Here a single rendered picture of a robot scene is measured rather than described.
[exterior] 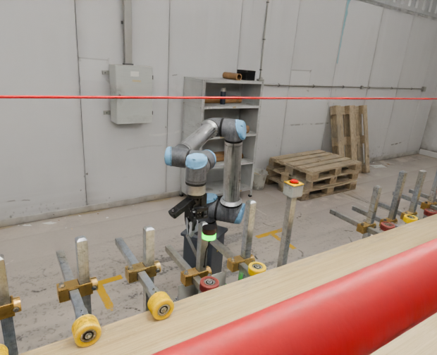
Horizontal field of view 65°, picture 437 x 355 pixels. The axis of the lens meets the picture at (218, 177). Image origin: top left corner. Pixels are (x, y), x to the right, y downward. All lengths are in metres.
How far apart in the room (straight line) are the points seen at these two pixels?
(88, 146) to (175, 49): 1.49
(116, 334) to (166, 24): 3.52
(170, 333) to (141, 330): 0.10
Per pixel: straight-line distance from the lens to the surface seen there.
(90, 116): 3.98
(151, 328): 1.29
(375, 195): 2.36
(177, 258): 1.70
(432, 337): 1.53
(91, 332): 1.23
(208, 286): 1.45
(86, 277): 1.38
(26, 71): 3.83
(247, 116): 4.72
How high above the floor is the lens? 1.77
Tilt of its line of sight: 19 degrees down
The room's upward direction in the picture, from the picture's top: 4 degrees clockwise
